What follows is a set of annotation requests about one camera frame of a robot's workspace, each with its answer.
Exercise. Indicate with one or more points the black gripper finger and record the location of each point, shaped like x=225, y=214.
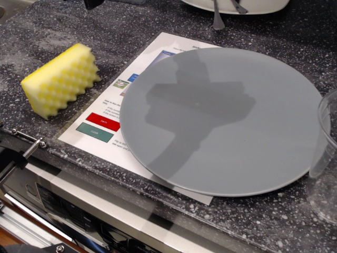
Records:
x=91, y=4

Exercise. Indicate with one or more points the yellow foam sponge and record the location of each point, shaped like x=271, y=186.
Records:
x=61, y=80

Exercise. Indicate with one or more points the grey round plate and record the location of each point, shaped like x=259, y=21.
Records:
x=222, y=122

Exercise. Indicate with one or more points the laminated instruction sheet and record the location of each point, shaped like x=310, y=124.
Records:
x=96, y=129

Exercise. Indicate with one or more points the metal utensil in dish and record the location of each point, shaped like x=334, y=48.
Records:
x=239, y=8

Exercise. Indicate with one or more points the white dish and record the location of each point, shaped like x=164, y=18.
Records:
x=253, y=7

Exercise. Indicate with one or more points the stainless dishwasher control panel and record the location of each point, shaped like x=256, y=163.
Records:
x=94, y=219

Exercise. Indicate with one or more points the clear plastic cup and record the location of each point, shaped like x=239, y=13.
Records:
x=322, y=174

